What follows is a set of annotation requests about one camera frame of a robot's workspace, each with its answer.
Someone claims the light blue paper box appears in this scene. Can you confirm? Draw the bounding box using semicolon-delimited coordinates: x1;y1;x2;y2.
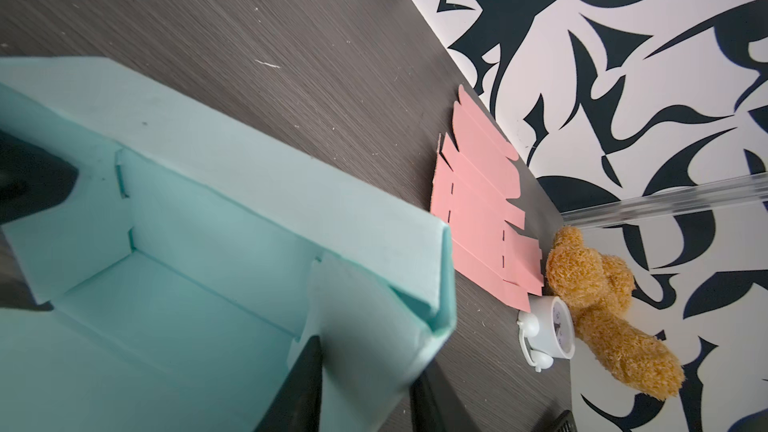
1;57;456;431

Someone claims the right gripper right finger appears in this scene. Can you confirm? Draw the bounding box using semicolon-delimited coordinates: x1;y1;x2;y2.
409;365;479;432

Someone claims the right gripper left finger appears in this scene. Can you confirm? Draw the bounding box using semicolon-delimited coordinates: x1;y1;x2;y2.
255;335;323;432

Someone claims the brown teddy bear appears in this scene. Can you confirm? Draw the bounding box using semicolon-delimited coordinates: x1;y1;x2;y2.
546;226;685;401

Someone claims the black remote control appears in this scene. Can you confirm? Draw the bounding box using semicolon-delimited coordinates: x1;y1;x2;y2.
538;410;577;432

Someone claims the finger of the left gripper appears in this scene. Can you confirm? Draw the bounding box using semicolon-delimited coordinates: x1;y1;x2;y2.
1;131;79;225

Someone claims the pink flat paper box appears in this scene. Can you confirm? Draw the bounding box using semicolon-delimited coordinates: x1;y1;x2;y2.
430;86;544;312

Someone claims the white alarm clock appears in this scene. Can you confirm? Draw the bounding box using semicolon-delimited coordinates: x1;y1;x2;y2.
517;296;576;372

